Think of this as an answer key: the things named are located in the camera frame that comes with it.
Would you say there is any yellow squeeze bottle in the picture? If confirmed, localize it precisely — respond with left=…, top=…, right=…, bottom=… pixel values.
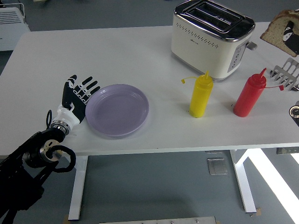
left=181, top=70, right=214, bottom=119

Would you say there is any brown bread slice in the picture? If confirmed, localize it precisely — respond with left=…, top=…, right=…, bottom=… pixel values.
left=260, top=9, right=299, bottom=58

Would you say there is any purple round plate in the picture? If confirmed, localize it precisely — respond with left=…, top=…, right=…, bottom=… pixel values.
left=85, top=84, right=150, bottom=137

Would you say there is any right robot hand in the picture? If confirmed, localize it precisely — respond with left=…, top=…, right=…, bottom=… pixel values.
left=282, top=21, right=299, bottom=56

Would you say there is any white slatted cart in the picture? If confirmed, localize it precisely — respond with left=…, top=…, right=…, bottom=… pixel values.
left=0, top=2, right=31, bottom=52

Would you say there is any metal floor outlet cover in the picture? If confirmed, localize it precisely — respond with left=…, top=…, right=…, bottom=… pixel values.
left=207, top=158, right=228, bottom=175

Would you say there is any brown floor tape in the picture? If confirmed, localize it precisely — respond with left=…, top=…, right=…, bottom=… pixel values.
left=249, top=206, right=262, bottom=217

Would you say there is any white table leg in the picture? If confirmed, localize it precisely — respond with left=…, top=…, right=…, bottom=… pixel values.
left=67, top=155, right=89, bottom=220
left=230, top=149, right=257, bottom=213

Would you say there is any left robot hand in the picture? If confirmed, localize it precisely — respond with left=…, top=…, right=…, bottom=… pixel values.
left=51, top=74, right=101, bottom=128

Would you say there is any cream and chrome toaster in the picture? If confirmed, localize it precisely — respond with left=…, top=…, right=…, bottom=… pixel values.
left=171, top=0, right=258, bottom=82

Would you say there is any red squeeze bottle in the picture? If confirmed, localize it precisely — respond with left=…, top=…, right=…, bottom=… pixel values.
left=233, top=68, right=285, bottom=117

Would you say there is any silver metal toast rack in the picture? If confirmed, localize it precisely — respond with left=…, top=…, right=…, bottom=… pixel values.
left=270, top=58, right=299, bottom=91

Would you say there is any grey table control panel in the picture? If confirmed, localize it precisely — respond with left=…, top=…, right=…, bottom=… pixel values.
left=276, top=147, right=299, bottom=154

